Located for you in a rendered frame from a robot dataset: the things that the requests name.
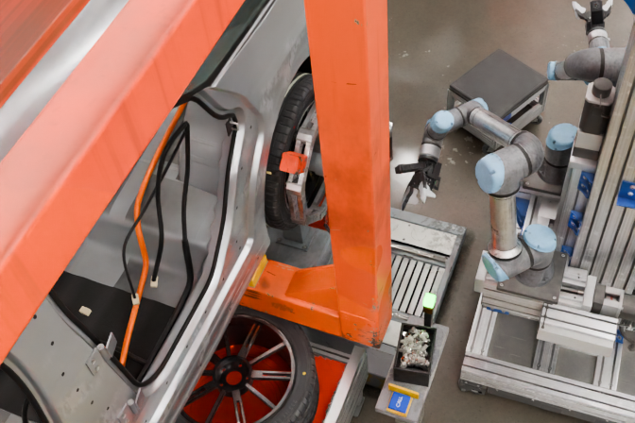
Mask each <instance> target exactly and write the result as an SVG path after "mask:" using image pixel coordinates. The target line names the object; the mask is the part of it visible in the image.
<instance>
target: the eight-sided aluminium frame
mask: <svg viewBox="0 0 635 423"><path fill-rule="evenodd" d="M316 114H317V109H316V101H315V102H314V104H313V106H312V108H311V109H310V111H309V113H308V114H307V116H306V118H305V120H304V122H303V124H302V126H301V127H300V129H299V132H298V135H297V138H296V145H295V150H294V152H296V153H300V154H301V151H302V147H303V145H304V144H306V146H305V150H304V155H307V156H308V157H307V162H306V166H305V170H304V173H302V174H300V176H299V179H296V177H297V175H295V174H291V173H289V177H288V181H287V182H286V193H287V197H288V203H289V209H290V214H291V218H290V219H291V220H292V223H296V224H299V225H303V226H308V225H310V224H312V223H315V222H316V221H319V220H320V221H321V219H322V218H323V217H324V215H325V214H326V211H327V201H326V197H325V199H324V201H323V203H322V205H321V207H320V206H319V203H320V202H321V200H322V198H323V196H324V194H325V184H324V180H323V182H322V184H321V186H320V188H319V190H318V192H317V195H316V197H315V199H314V201H313V203H312V205H311V207H310V208H308V209H307V203H306V196H305V181H306V178H307V173H308V168H309V164H310V160H311V155H312V151H313V146H314V143H315V140H316V137H317V135H318V119H317V120H316V121H315V122H314V124H313V126H312V128H311V129H310V126H311V125H312V121H313V119H314V117H315V115H316ZM297 199H298V200H297ZM298 205H299V206H298Z"/></svg>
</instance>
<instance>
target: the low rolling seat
mask: <svg viewBox="0 0 635 423"><path fill-rule="evenodd" d="M548 80H549V79H548V78H547V77H546V76H544V75H542V74H541V73H539V72H538V71H536V70H534V69H533V68H531V67H529V66H528V65H526V64H525V63H523V62H521V61H520V60H518V59H516V58H514V57H512V56H511V55H509V54H508V53H507V52H505V51H504V50H502V49H500V48H498V49H497V50H495V51H494V52H493V53H491V54H490V55H489V56H487V57H486V58H484V59H483V60H481V61H480V62H479V63H477V64H476V65H475V66H473V67H472V68H471V69H470V70H469V71H468V72H466V73H465V74H464V75H462V76H461V77H459V78H458V79H457V80H455V81H454V82H452V83H451V84H450V88H449V89H448V94H447V110H450V109H453V108H455V107H458V106H460V105H462V104H464V103H467V102H468V101H470V100H473V99H476V98H482V99H483V100H484V102H486V104H487V106H488V109H489V111H490V112H491V113H493V114H495V115H496V116H498V117H500V118H501V119H503V120H505V121H506V122H508V123H510V124H511V125H513V126H514V127H516V128H517V129H519V130H521V129H522V128H523V127H525V126H526V125H527V124H528V123H531V124H534V125H538V124H540V123H541V122H542V116H541V113H542V112H543V111H544V109H545V104H546V99H547V94H548V90H549V84H550V83H549V82H548ZM537 96H540V97H537ZM455 99H456V101H455ZM463 128H465V129H466V130H468V131H469V132H470V133H471V134H472V135H474V136H475V137H477V138H478V139H480V140H481V141H482V142H484V143H485V144H484V145H483V146H482V150H483V153H484V154H490V153H494V152H495V151H496V149H497V148H498V147H499V146H501V144H499V143H497V142H495V141H494V140H492V139H491V138H490V137H489V136H487V135H486V134H484V133H483V132H481V131H480V130H478V129H477V128H475V127H473V126H472V125H470V124H468V125H466V126H464V127H463Z"/></svg>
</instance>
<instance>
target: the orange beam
mask: <svg viewBox="0 0 635 423"><path fill-rule="evenodd" d="M244 1H245V0H129V1H128V2H127V3H126V4H125V6H124V7H123V8H122V9H121V11H120V12H119V13H118V14H117V16H116V17H115V18H114V20H113V21H112V22H111V24H110V25H109V26H108V27H107V29H106V30H105V31H104V32H103V34H102V35H101V36H100V37H99V39H98V40H97V41H96V43H95V44H94V45H93V47H92V48H91V49H90V50H89V52H88V53H87V54H86V55H85V57H84V58H83V59H82V61H81V62H80V63H79V64H78V66H77V67H76V68H75V70H74V71H73V72H72V73H71V75H69V76H68V78H67V79H66V80H65V81H64V83H63V84H62V85H61V86H60V88H59V89H58V90H57V92H56V93H55V94H54V95H53V97H52V98H51V99H50V101H49V102H48V103H47V104H46V106H45V107H44V108H43V110H42V111H41V112H40V113H39V115H38V116H37V117H36V119H35V120H34V121H33V122H32V124H31V125H30V126H29V127H28V129H27V130H26V131H25V133H24V134H23V135H22V136H21V138H20V139H19V140H18V142H17V143H16V144H15V145H14V146H13V147H12V148H11V150H10V151H9V152H8V154H7V155H6V156H5V157H4V158H3V160H2V161H1V162H0V365H1V363H2V362H3V361H4V360H5V358H6V357H7V355H8V354H9V352H10V350H11V349H12V347H13V346H14V344H15V343H16V341H17V340H18V338H19V337H20V335H21V334H22V332H23V331H24V329H25V328H26V326H27V324H28V323H29V321H30V320H31V318H32V317H33V315H34V314H35V312H36V311H38V309H39V308H40V306H41V305H42V303H43V301H44V300H45V298H46V297H47V295H48V294H49V292H50V291H51V289H52V288H53V286H54V285H55V283H56V282H57V280H58V279H59V277H60V275H61V274H62V272H63V271H64V269H65V268H66V266H67V265H68V263H69V262H70V261H71V260H72V258H73V257H74V255H75V254H76V252H77V250H78V249H79V247H80V246H81V244H82V243H83V241H84V240H85V238H86V237H87V235H88V234H89V232H90V231H91V229H92V228H93V226H94V224H95V223H96V221H97V220H98V218H99V217H100V215H101V214H102V213H103V211H104V210H105V209H106V208H107V206H108V205H109V203H110V202H111V200H112V198H113V197H114V195H115V194H116V192H117V191H118V189H119V188H120V186H121V185H122V183H123V182H124V180H125V179H126V177H127V176H128V174H129V172H130V171H131V169H132V168H133V166H134V165H135V163H136V162H137V161H138V160H139V158H140V157H141V155H142V154H143V152H144V151H145V149H146V147H147V146H148V144H149V143H150V141H151V140H152V138H153V137H154V135H155V134H156V132H157V131H158V129H159V128H160V126H161V125H162V123H163V121H164V120H165V118H166V117H167V115H168V114H169V112H170V111H171V110H172V109H173V107H174V106H175V104H176V103H177V101H178V100H179V99H180V97H181V95H182V94H183V92H184V91H185V89H186V88H187V86H188V85H189V83H190V82H191V80H192V79H193V77H194V76H195V74H196V73H197V71H198V69H199V68H200V66H201V65H202V63H203V62H204V60H206V58H207V57H208V55H209V54H210V52H211V51H212V49H213V48H214V46H215V44H216V43H217V41H218V40H219V38H220V37H221V35H222V34H223V32H224V31H225V29H226V28H227V26H228V25H229V23H230V22H231V20H232V18H233V17H234V15H235V14H236V12H237V11H238V10H239V9H240V7H241V6H242V4H243V3H244Z"/></svg>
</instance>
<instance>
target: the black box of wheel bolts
mask: <svg viewBox="0 0 635 423"><path fill-rule="evenodd" d="M436 336H437V328H431V327H425V326H420V325H414V324H408V323H402V324H401V330H400V335H399V340H398V345H397V349H396V355H395V360H394V365H393V371H394V381H399V382H405V383H410V384H416V385H421V386H426V387H429V380H430V376H431V369H432V364H433V358H434V353H435V345H436Z"/></svg>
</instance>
